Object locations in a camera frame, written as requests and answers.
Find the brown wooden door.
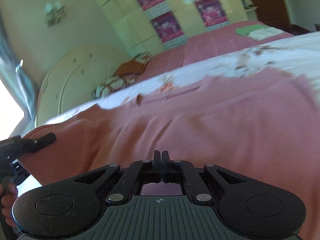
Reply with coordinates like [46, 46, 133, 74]
[252, 0, 291, 30]

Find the folded white cloth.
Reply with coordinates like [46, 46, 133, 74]
[248, 27, 284, 41]

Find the pink knit sweater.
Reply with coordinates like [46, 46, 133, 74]
[20, 68, 319, 239]

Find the lower right purple poster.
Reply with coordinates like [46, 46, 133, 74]
[194, 0, 229, 31]

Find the white brown patterned pillow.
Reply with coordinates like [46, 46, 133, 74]
[92, 75, 136, 99]

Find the person left hand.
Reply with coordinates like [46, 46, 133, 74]
[1, 183, 18, 228]

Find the floral pillow behind orange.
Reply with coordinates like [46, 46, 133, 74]
[131, 51, 151, 64]

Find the lower left purple poster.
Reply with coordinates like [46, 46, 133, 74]
[151, 11, 187, 50]

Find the blue curtain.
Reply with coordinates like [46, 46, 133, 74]
[0, 15, 38, 120]

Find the white floral bed sheet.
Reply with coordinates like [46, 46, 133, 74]
[10, 31, 320, 188]

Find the cream arched headboard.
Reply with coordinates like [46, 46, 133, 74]
[35, 45, 130, 126]

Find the pink checked bed cover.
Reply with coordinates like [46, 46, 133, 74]
[136, 21, 293, 83]

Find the folded green cloth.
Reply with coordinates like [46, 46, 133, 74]
[235, 24, 264, 36]

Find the cream glossy wardrobe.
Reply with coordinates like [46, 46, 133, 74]
[95, 0, 250, 56]

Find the orange striped pillow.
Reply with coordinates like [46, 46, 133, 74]
[113, 60, 148, 76]

